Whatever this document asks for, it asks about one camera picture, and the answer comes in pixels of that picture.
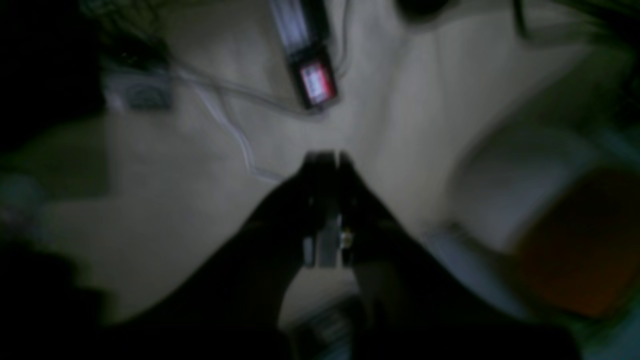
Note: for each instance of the left gripper black padded left finger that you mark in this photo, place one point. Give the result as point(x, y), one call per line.
point(229, 308)

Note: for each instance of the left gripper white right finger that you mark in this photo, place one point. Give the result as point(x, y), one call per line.
point(417, 309)

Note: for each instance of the black device red screen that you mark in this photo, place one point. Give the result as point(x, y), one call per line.
point(304, 32)

